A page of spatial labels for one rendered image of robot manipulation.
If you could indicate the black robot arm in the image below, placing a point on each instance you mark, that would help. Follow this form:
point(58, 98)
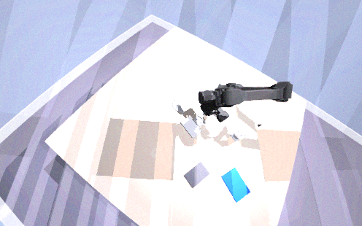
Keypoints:
point(233, 94)

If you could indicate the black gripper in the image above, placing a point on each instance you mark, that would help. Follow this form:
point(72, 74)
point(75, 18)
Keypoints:
point(220, 114)

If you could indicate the blue rectangular block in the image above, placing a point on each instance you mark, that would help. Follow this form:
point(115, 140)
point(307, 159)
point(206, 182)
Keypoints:
point(235, 184)

